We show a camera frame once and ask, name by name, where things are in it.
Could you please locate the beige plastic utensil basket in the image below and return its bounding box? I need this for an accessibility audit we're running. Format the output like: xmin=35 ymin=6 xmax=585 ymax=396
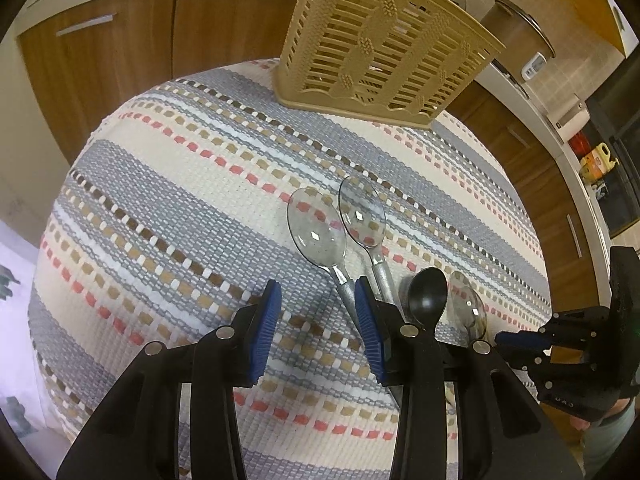
xmin=274 ymin=0 xmax=507 ymax=128

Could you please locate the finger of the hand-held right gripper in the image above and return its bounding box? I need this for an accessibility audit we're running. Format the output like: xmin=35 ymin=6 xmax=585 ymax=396
xmin=496 ymin=310 xmax=611 ymax=352
xmin=500 ymin=347 xmax=591 ymax=391

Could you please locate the wooden base cabinet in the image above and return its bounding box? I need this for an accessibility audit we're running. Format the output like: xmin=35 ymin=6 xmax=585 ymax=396
xmin=17 ymin=0 xmax=608 ymax=321

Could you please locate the black appliance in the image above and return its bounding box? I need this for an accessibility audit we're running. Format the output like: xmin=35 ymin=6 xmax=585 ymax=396
xmin=585 ymin=72 xmax=640 ymax=238

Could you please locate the small white plug-in device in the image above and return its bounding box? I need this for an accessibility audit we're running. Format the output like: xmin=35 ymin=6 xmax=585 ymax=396
xmin=520 ymin=52 xmax=548 ymax=81

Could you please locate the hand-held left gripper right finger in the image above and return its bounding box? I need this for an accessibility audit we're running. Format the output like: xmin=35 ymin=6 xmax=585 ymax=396
xmin=352 ymin=277 xmax=583 ymax=480

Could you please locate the person's right forearm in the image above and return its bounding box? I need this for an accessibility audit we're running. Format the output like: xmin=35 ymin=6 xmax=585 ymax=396
xmin=580 ymin=395 xmax=637 ymax=478

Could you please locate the wooden wall cabinet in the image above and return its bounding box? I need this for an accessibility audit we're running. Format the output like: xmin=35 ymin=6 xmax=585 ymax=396
xmin=547 ymin=0 xmax=640 ymax=58

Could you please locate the white patterned cloth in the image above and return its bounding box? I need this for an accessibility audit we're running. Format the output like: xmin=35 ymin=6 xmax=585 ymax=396
xmin=0 ymin=220 xmax=66 ymax=466

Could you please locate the clear plastic spoon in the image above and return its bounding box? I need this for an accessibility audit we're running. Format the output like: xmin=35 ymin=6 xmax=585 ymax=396
xmin=447 ymin=270 xmax=488 ymax=343
xmin=286 ymin=187 xmax=358 ymax=321
xmin=339 ymin=175 xmax=401 ymax=311

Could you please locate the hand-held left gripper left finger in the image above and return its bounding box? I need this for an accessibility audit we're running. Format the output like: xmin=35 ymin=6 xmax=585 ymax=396
xmin=57 ymin=279 xmax=283 ymax=480

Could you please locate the striped woven table cloth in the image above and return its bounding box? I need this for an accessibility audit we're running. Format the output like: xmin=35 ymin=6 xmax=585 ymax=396
xmin=27 ymin=57 xmax=551 ymax=480

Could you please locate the yellow plastic bottle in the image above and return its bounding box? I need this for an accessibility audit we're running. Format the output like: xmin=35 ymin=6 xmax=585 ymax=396
xmin=580 ymin=142 xmax=620 ymax=181

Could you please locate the brown rice cooker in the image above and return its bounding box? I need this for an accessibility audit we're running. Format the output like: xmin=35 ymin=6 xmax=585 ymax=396
xmin=480 ymin=0 xmax=557 ymax=83

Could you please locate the black plastic spoon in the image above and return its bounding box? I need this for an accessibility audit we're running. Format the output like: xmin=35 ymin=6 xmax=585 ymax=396
xmin=406 ymin=267 xmax=449 ymax=333

